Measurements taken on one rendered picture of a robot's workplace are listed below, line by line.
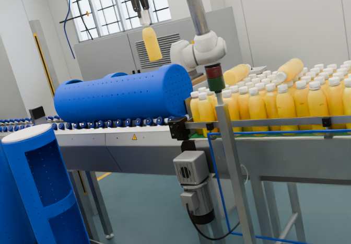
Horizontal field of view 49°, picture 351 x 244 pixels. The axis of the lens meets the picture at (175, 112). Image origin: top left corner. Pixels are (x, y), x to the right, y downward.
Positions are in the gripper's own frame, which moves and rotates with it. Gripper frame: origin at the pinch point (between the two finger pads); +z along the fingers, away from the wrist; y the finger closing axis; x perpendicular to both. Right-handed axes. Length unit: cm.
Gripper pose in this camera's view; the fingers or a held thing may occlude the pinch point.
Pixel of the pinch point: (143, 18)
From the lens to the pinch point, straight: 204.7
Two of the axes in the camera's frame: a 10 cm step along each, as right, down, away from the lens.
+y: -5.4, 3.2, -7.8
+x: 8.1, -0.5, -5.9
